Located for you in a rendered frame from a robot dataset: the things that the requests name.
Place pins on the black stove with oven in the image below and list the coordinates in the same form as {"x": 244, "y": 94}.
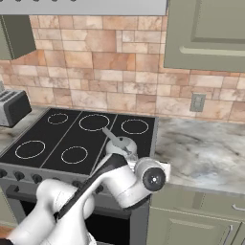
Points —
{"x": 63, "y": 137}

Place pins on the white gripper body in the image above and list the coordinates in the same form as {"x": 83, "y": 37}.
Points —
{"x": 167, "y": 172}

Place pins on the olive green wall cupboard door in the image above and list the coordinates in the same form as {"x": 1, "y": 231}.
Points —
{"x": 207, "y": 28}

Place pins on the grey range hood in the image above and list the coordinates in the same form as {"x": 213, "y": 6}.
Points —
{"x": 83, "y": 7}

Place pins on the olive green drawer front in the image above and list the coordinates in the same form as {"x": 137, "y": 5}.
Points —
{"x": 197, "y": 201}

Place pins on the grey wall outlet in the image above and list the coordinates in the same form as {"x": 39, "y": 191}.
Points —
{"x": 197, "y": 102}

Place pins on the black stove knob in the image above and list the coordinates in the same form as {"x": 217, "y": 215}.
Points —
{"x": 37, "y": 178}
{"x": 99, "y": 189}
{"x": 77, "y": 183}
{"x": 2, "y": 173}
{"x": 19, "y": 175}

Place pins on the grey toaster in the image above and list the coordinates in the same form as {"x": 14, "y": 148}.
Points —
{"x": 12, "y": 106}

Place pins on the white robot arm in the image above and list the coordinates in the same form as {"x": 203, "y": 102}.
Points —
{"x": 121, "y": 183}

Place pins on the olive green base cupboard door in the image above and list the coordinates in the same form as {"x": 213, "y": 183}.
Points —
{"x": 240, "y": 236}
{"x": 185, "y": 228}

